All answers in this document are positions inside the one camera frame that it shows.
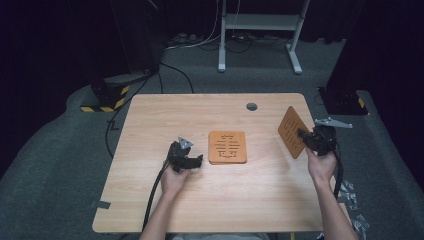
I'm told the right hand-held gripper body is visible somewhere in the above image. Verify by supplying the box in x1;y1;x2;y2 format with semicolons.
306;116;354;157

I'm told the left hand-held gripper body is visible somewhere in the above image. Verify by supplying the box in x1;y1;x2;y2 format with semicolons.
167;136;195;174

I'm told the wooden coaster with cut pattern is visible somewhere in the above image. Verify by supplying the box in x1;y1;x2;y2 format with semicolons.
277;105;313;160
207;130;248;166

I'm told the person's left hand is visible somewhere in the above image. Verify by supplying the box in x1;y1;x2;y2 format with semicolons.
160;164;192;198

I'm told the person's right hand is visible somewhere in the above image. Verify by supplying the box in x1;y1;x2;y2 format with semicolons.
304;147;339;188

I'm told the black perforated stand base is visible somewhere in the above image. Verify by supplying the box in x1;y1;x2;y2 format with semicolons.
317;86;370;117

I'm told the crumpled clear plastic wrap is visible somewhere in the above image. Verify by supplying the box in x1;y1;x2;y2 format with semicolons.
353;214;370;240
339;179;360;212

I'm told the grey tape strip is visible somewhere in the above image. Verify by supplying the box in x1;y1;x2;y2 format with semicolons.
89;200;112;210

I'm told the black base with yellow stripes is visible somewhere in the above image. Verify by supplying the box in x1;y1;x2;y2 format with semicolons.
80;73;132;114

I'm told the power strip with plugs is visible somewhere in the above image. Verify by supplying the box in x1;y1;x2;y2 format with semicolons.
167;32;203;47

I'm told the white metal stand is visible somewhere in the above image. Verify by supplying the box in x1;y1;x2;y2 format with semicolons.
217;0;311;75

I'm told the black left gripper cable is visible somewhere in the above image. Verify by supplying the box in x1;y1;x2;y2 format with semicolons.
142;159;171;232

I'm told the long black floor cable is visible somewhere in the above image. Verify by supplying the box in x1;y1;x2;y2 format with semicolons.
105;70;160;159

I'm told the short black floor cable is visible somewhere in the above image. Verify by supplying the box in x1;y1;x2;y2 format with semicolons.
159;61;195;95

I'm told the white floor cable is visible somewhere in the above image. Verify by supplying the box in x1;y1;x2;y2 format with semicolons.
164;0;222;52

